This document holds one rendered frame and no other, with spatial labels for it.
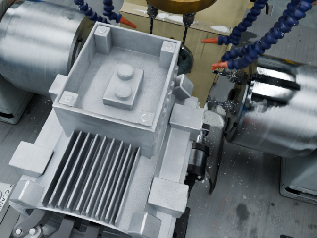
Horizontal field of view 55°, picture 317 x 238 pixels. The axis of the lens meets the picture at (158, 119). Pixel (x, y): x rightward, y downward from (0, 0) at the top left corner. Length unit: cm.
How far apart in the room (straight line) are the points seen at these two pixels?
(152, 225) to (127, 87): 14
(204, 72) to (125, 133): 66
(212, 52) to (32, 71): 47
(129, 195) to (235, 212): 67
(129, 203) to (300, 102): 53
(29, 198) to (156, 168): 13
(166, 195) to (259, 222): 67
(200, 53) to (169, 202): 61
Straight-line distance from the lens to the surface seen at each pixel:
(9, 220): 70
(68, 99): 30
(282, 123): 75
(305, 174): 90
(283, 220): 101
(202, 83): 97
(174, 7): 59
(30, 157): 36
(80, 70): 34
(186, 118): 37
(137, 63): 36
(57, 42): 77
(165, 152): 36
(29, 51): 80
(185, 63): 90
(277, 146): 79
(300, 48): 142
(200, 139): 76
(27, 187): 33
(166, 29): 84
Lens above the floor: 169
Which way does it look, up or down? 60 degrees down
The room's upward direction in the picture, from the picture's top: 9 degrees clockwise
